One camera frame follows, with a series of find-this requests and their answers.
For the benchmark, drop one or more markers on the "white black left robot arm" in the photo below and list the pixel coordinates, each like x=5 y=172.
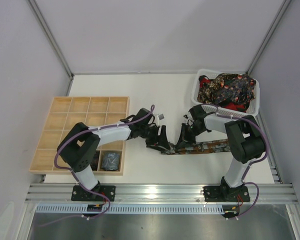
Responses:
x=76 y=151

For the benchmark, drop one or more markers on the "rolled dark floral tie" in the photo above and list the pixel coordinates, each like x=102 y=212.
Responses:
x=95 y=161

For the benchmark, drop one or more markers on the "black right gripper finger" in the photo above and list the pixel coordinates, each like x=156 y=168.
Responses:
x=186 y=141
x=184 y=130

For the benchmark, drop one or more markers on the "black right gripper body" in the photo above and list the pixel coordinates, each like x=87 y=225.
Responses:
x=187 y=132

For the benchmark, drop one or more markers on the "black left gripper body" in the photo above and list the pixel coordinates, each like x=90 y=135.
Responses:
x=154 y=136

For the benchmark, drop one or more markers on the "wooden grid organizer tray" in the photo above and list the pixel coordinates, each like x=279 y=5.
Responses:
x=64 y=113

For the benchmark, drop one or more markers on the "white plastic basket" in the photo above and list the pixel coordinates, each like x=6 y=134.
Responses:
x=254 y=104

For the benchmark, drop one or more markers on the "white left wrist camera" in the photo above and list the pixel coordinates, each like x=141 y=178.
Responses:
x=158 y=118

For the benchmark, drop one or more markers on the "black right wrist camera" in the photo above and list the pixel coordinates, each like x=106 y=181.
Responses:
x=197 y=112

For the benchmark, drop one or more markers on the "rolled grey leaf-pattern tie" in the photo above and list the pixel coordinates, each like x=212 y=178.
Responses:
x=110 y=161

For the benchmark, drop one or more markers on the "slotted grey cable duct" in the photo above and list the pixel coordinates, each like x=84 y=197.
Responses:
x=196 y=209

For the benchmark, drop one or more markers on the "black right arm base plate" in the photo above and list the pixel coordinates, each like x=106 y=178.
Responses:
x=222 y=193

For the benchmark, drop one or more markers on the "pile of dark floral ties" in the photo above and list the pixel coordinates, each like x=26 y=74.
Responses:
x=231 y=91

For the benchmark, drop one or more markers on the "orange grey patterned tie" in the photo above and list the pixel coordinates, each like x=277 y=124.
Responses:
x=204 y=147

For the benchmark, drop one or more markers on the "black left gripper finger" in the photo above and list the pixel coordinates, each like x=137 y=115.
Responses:
x=153 y=143
x=163 y=142

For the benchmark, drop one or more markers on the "aluminium frame rail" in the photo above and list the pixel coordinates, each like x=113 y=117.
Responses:
x=277 y=194

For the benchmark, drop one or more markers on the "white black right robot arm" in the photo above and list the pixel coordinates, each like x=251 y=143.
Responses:
x=247 y=143

